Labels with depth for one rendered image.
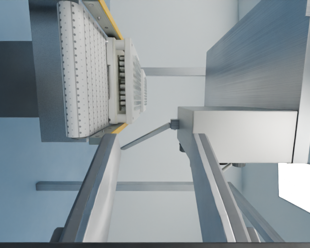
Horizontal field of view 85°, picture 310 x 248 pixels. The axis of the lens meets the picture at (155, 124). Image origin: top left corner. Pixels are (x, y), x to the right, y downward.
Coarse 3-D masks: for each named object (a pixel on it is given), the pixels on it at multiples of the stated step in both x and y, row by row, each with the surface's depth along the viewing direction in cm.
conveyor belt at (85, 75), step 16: (64, 16) 31; (80, 16) 32; (64, 32) 31; (80, 32) 32; (96, 32) 40; (64, 48) 32; (80, 48) 33; (96, 48) 40; (64, 64) 32; (80, 64) 33; (96, 64) 40; (64, 80) 33; (80, 80) 33; (96, 80) 40; (64, 96) 33; (80, 96) 33; (96, 96) 40; (64, 112) 34; (80, 112) 34; (96, 112) 40; (80, 128) 34; (96, 128) 40
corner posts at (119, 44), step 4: (116, 40) 48; (120, 40) 48; (116, 44) 47; (120, 44) 47; (116, 48) 48; (120, 48) 48; (120, 116) 50; (124, 116) 50; (120, 120) 50; (124, 120) 50
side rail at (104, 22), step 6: (84, 0) 31; (90, 0) 31; (96, 0) 31; (90, 6) 33; (96, 6) 32; (90, 12) 35; (96, 12) 35; (102, 12) 35; (96, 18) 37; (102, 18) 37; (102, 24) 40; (108, 24) 40; (108, 30) 43; (114, 30) 43; (108, 36) 48; (114, 36) 48
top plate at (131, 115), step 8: (128, 40) 47; (128, 48) 47; (128, 56) 48; (128, 64) 48; (128, 72) 48; (128, 80) 49; (128, 88) 49; (128, 96) 49; (128, 104) 50; (128, 112) 50; (136, 112) 61; (128, 120) 50
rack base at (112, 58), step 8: (112, 40) 47; (112, 48) 47; (112, 56) 48; (112, 64) 48; (112, 72) 48; (120, 72) 55; (112, 80) 49; (112, 88) 49; (112, 96) 49; (112, 104) 50; (112, 112) 50; (120, 112) 55; (112, 120) 50
